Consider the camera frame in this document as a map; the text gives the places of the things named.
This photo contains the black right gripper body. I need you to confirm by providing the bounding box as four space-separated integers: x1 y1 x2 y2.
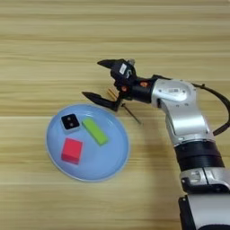
113 75 156 104

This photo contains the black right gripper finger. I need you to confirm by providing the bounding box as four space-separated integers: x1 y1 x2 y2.
81 91 123 112
97 58 121 72

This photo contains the wooden handled screwdriver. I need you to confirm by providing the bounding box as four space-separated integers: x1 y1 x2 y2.
106 87 143 126

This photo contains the black cube with white base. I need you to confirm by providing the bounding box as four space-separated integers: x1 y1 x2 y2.
60 112 82 134

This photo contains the light blue round plate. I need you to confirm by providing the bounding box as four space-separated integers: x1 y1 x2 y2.
45 102 131 182

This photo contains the green rectangular block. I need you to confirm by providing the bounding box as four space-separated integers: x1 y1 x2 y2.
81 117 110 147

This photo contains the red cube block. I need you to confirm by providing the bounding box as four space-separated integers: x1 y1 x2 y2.
60 137 84 165

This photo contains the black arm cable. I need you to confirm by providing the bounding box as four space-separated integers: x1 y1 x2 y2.
191 83 230 137

